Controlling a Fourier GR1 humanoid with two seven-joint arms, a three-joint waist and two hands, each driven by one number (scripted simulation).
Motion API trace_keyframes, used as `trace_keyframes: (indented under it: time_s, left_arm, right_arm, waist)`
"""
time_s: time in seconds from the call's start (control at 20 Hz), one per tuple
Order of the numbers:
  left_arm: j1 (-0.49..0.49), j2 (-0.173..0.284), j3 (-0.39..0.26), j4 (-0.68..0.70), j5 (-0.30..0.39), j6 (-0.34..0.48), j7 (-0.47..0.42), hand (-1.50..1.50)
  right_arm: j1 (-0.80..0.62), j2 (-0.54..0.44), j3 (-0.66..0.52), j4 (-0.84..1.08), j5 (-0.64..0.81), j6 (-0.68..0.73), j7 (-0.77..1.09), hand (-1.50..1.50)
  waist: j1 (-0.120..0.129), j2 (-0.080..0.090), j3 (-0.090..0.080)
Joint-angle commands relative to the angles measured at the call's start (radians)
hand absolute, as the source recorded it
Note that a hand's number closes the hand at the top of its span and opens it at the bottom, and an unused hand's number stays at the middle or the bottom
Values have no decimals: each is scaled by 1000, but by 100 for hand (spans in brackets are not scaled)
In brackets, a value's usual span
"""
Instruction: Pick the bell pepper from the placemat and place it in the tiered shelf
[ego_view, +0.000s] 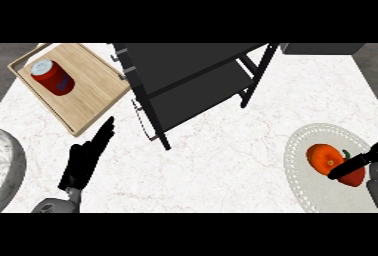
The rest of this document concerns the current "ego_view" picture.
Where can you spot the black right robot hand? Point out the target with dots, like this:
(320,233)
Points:
(351,164)

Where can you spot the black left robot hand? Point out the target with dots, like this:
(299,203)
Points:
(82,160)

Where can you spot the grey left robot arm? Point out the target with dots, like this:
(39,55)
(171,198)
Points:
(60,204)

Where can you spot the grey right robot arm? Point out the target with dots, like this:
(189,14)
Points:
(372,186)

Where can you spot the orange red bell pepper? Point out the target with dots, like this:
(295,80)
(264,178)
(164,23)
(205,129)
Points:
(327,162)

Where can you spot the white round lace placemat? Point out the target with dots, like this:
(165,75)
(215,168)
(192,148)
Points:
(314,186)

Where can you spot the black tiered shelf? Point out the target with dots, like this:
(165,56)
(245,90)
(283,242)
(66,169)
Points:
(189,83)

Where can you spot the grey round metal bowl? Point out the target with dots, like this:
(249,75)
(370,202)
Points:
(8,170)

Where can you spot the pale wooden tray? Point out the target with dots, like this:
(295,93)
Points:
(81,93)

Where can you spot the red soda can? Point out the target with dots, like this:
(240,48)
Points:
(54,78)

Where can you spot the dark grey box appliance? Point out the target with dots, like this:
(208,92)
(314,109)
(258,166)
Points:
(321,48)

